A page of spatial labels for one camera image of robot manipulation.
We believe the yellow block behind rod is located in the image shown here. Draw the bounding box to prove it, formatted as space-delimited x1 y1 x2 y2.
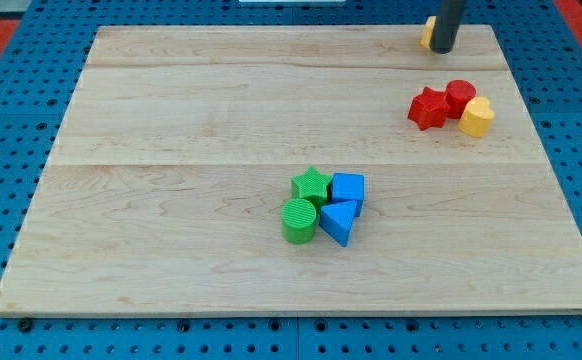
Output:
420 16 436 49

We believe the blue cube block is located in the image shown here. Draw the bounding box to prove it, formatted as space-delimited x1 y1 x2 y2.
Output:
331 173 365 217

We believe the yellow heart block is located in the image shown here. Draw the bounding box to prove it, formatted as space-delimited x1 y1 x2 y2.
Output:
458 96 495 138

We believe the red cylinder block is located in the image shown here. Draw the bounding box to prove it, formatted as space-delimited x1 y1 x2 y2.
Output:
445 79 477 119

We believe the red star block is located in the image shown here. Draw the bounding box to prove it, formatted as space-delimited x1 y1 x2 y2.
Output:
407 87 450 131

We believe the green star block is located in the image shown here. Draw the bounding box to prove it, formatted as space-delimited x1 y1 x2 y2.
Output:
291 166 332 212

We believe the light wooden board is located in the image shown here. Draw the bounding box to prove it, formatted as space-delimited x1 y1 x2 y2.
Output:
0 25 582 318

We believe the green cylinder block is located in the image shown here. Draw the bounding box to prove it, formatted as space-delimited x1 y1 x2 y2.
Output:
281 198 317 245

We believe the blue triangle block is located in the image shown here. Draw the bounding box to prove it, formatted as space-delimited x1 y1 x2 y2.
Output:
319 201 357 247

